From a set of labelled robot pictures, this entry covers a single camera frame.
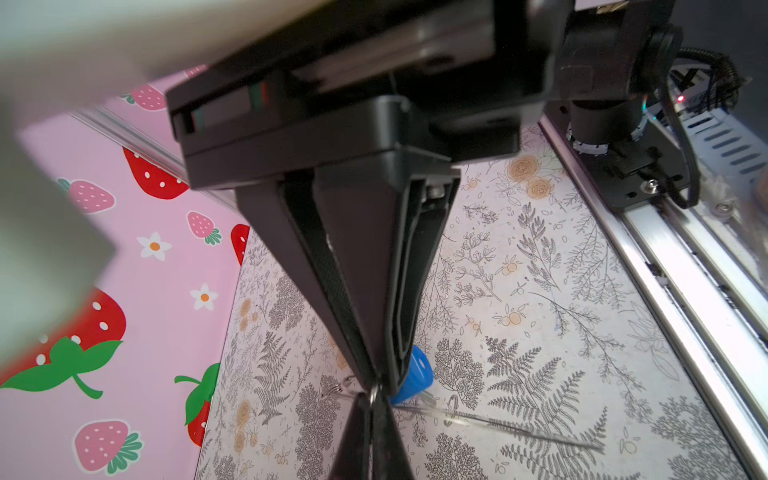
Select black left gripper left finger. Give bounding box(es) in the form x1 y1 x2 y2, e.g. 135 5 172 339
328 393 372 480

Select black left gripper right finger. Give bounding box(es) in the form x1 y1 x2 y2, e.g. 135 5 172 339
370 389 415 480

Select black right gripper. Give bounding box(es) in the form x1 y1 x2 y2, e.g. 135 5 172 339
167 1 573 395

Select blue headed key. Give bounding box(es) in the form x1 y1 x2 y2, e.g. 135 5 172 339
390 345 434 405

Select large silver keyring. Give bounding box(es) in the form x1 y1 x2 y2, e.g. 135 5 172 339
394 404 604 451

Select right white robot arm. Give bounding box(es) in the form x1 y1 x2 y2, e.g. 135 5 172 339
166 1 682 395

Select silver frame post right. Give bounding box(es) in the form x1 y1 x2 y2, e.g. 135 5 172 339
71 107 241 214

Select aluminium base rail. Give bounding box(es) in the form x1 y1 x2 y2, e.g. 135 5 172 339
540 115 767 479

